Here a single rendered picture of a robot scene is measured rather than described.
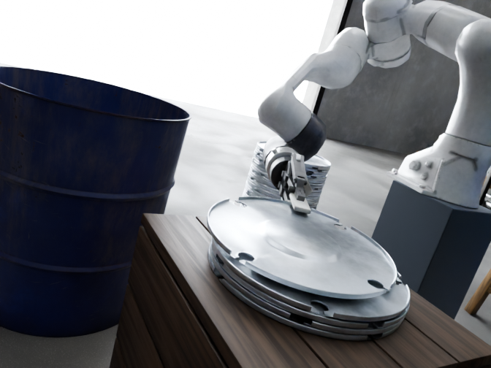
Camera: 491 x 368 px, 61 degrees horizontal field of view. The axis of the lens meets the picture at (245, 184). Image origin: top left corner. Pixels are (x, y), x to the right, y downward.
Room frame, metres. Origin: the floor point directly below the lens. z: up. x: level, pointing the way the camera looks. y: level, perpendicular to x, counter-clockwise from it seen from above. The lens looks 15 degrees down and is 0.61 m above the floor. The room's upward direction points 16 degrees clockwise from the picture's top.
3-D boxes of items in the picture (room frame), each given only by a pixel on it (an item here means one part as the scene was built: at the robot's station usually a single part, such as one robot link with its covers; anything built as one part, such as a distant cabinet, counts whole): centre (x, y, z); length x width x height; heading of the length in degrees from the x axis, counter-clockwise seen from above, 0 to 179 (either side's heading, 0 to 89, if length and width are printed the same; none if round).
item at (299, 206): (0.73, -0.10, 0.41); 0.07 x 0.03 x 0.01; 7
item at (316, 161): (1.57, -0.15, 0.35); 0.29 x 0.29 x 0.01
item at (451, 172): (1.02, -0.45, 0.52); 0.22 x 0.19 x 0.14; 30
